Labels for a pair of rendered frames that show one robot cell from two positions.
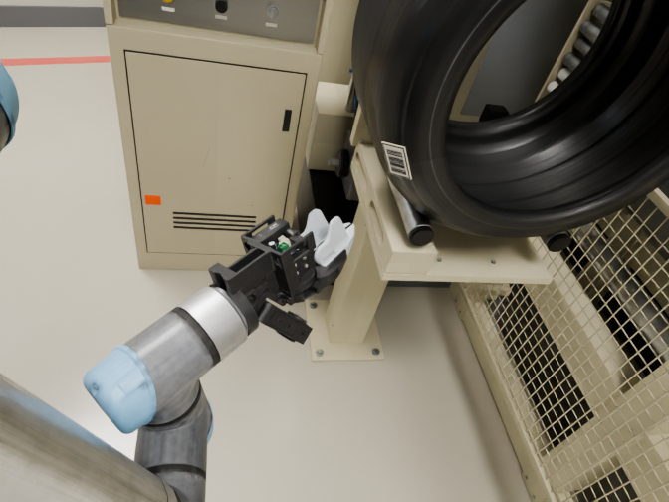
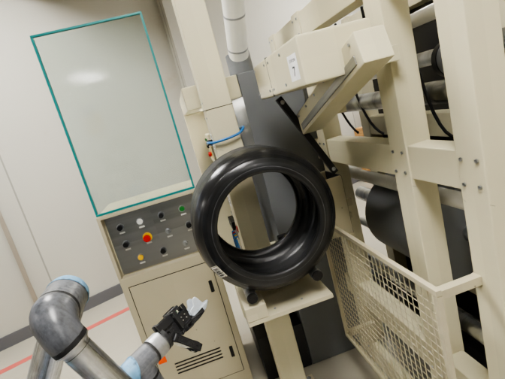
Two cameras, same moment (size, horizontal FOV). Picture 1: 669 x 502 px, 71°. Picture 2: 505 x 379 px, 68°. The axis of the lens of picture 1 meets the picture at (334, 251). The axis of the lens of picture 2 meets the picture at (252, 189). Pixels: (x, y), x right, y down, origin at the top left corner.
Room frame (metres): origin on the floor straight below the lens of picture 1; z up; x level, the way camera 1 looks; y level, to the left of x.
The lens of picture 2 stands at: (-0.68, -0.50, 1.62)
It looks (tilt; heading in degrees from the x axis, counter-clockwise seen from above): 12 degrees down; 11
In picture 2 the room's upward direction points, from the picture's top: 15 degrees counter-clockwise
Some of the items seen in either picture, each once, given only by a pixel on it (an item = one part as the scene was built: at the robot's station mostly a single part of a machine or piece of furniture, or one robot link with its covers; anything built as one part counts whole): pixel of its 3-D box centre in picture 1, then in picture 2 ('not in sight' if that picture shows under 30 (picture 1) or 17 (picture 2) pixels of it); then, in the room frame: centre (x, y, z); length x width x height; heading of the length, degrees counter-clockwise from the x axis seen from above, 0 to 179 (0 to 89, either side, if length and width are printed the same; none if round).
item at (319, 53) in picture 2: not in sight; (303, 66); (0.83, -0.54, 1.71); 0.61 x 0.25 x 0.15; 19
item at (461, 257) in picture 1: (444, 217); (279, 291); (0.85, -0.21, 0.80); 0.37 x 0.36 x 0.02; 109
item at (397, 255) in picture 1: (389, 200); (248, 294); (0.80, -0.08, 0.84); 0.36 x 0.09 x 0.06; 19
